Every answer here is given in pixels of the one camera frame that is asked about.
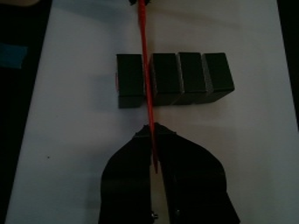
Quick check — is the beige plate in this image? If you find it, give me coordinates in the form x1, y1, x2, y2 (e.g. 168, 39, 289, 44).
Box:
0, 0, 42, 8

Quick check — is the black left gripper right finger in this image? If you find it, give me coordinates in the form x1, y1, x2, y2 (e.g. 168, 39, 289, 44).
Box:
154, 122, 242, 224

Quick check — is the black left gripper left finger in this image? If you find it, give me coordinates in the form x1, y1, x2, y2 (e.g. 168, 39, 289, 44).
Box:
98, 124, 154, 224

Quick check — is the blue tape strip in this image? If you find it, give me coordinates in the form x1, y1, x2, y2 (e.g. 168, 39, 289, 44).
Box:
0, 42, 30, 70

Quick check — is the white cutting board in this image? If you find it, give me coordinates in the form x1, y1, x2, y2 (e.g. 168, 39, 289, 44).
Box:
4, 0, 299, 224

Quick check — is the red toy knife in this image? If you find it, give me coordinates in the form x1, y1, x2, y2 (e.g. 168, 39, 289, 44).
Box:
136, 0, 159, 174

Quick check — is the black toy sushi piece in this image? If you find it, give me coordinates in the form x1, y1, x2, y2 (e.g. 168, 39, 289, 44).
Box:
116, 53, 146, 109
172, 52, 210, 106
194, 52, 236, 105
148, 52, 184, 107

